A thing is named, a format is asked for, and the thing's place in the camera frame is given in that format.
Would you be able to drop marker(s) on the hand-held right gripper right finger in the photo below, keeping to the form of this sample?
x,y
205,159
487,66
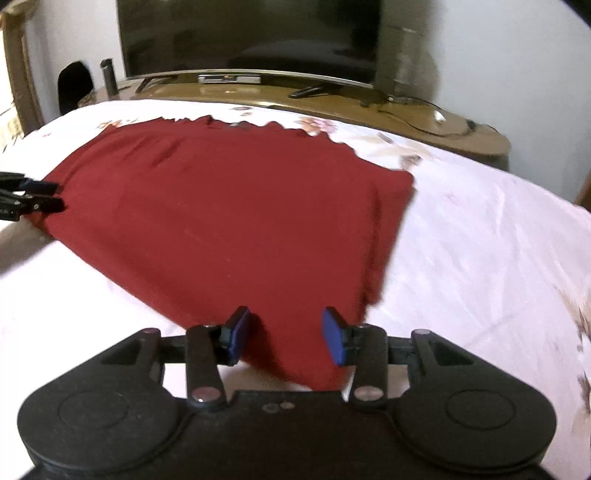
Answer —
x,y
334,334

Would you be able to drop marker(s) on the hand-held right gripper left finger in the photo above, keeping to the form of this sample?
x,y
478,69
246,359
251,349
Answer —
x,y
240,334

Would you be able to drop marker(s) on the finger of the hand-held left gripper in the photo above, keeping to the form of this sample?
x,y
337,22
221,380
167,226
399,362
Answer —
x,y
41,187
44,204

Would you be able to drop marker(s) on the red embellished sweater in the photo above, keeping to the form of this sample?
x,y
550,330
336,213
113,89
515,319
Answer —
x,y
207,207

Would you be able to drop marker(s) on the black rounded chair back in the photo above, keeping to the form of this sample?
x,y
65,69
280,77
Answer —
x,y
75,87

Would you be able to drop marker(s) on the black flask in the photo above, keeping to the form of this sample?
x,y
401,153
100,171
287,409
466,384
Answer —
x,y
110,78

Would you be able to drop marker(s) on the white floral bed sheet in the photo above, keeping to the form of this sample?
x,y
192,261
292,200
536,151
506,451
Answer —
x,y
485,254

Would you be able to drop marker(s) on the silver set-top box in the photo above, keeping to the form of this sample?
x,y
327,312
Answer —
x,y
228,78

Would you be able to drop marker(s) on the wooden television cabinet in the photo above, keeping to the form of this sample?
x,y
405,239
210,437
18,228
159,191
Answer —
x,y
277,95

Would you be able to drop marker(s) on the small white object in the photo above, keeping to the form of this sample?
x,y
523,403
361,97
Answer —
x,y
440,116

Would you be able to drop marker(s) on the black curved television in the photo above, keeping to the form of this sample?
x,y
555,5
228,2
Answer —
x,y
249,37

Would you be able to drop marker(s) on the clear glass cylinder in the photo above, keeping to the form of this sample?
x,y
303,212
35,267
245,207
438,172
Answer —
x,y
398,60

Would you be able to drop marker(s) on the brown wooden frame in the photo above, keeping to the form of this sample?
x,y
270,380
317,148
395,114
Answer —
x,y
23,69

